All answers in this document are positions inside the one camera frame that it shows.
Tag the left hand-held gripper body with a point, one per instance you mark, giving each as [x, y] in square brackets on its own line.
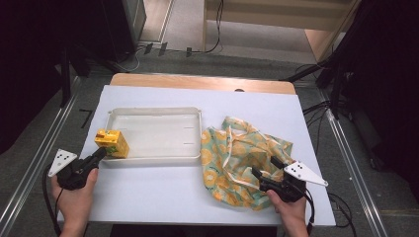
[70, 174]

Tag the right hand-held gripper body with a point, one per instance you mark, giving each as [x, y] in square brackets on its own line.
[303, 173]

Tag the yellow juice carton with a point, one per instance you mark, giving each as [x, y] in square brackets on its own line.
[113, 143]

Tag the yellow floral cloth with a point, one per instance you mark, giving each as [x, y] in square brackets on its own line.
[230, 154]

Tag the white plastic tray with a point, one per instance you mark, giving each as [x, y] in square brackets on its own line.
[158, 135]

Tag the person's left hand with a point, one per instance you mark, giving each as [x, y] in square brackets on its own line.
[74, 207]

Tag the person's right hand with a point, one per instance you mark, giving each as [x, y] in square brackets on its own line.
[293, 217]

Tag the white table mat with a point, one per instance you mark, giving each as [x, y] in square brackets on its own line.
[158, 194]

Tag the black tripod stand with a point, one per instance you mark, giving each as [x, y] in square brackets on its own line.
[336, 85]

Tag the black cabinet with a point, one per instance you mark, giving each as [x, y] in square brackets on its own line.
[122, 26]

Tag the light wooden shelf unit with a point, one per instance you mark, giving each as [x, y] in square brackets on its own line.
[276, 16]

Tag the aluminium floor rail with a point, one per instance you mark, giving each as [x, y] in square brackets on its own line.
[355, 154]
[36, 161]

